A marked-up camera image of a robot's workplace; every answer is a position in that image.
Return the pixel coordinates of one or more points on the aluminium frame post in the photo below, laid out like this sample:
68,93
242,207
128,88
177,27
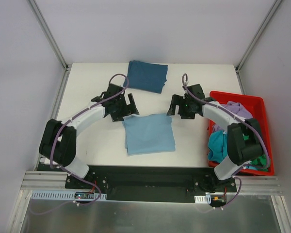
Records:
47,33
261,29

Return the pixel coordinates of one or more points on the left aluminium frame post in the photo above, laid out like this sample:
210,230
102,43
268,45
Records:
47,33

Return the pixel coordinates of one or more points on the green t shirt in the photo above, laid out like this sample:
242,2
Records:
258,163

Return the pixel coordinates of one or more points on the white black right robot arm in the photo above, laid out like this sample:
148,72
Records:
238,153

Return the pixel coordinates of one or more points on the white cable duct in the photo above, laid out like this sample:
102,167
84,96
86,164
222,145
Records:
67,195
206,199

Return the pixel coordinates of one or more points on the teal t shirt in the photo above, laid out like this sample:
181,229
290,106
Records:
217,146

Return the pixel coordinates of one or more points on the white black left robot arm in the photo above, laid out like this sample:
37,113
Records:
59,140

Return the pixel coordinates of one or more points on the right white cable duct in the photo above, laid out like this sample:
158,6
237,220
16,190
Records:
206,199

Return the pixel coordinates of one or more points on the right aluminium frame post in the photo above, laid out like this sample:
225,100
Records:
261,29

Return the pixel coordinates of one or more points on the light blue t shirt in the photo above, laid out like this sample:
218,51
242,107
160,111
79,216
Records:
149,134

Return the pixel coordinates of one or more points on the left white cable duct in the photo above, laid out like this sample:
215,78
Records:
67,195

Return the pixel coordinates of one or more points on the folded navy blue t shirt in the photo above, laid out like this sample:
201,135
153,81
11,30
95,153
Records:
146,76

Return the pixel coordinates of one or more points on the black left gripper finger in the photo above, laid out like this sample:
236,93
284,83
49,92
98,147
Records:
117,118
131,107

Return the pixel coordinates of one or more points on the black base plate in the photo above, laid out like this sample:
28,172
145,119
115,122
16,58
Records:
158,184

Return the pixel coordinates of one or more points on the red plastic bin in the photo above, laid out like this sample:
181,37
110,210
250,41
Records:
255,105

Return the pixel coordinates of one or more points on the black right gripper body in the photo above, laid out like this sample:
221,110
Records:
178,107

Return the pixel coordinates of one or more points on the lilac t shirt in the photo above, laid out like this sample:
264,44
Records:
238,109

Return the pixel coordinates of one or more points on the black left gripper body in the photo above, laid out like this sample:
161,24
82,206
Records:
125,113

